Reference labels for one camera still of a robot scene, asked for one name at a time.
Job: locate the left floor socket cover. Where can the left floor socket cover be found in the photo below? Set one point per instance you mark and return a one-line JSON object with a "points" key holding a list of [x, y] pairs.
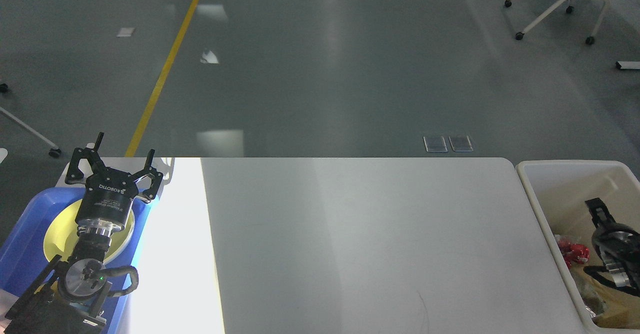
{"points": [[435, 144]]}

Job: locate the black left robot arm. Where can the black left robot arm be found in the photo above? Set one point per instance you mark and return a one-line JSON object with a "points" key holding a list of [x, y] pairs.
{"points": [[67, 296]]}

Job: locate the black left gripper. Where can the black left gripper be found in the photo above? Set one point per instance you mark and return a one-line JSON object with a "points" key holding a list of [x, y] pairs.
{"points": [[109, 192]]}

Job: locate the white office chair left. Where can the white office chair left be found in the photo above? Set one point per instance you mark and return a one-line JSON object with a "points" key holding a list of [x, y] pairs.
{"points": [[54, 149]]}

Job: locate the floor socket cover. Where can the floor socket cover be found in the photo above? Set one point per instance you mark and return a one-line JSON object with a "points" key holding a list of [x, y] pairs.
{"points": [[461, 143], [435, 144]]}

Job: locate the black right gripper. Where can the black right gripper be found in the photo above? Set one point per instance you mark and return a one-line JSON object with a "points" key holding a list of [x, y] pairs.
{"points": [[617, 245]]}

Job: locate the red wrapper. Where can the red wrapper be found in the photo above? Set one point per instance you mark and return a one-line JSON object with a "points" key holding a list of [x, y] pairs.
{"points": [[573, 253]]}

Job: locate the right floor socket cover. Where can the right floor socket cover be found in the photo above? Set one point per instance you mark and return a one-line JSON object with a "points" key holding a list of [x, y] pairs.
{"points": [[461, 143]]}

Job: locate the square aluminium foil tray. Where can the square aluminium foil tray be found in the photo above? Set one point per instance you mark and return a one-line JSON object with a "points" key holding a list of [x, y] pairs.
{"points": [[594, 304]]}

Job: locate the white bar on floor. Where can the white bar on floor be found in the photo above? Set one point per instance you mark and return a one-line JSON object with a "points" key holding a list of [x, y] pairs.
{"points": [[627, 65]]}

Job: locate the yellow translucent plate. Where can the yellow translucent plate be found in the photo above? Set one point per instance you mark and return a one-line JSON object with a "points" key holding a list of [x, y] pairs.
{"points": [[61, 235]]}

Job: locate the white plastic waste bin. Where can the white plastic waste bin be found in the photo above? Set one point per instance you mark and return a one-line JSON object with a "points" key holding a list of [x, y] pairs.
{"points": [[557, 191]]}

